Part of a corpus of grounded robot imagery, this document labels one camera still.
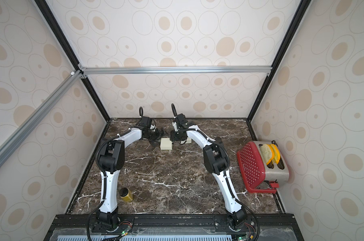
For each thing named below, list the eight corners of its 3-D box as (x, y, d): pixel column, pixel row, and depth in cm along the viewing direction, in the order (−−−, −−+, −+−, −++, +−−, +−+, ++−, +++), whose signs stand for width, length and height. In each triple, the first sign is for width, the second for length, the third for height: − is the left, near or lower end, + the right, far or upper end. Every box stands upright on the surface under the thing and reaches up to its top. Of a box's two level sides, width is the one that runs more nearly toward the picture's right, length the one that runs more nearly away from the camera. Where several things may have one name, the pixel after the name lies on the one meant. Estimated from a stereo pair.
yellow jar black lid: (123, 202, 82) (117, 196, 75) (125, 193, 85) (120, 187, 78) (132, 202, 82) (127, 196, 75) (134, 193, 85) (129, 187, 78)
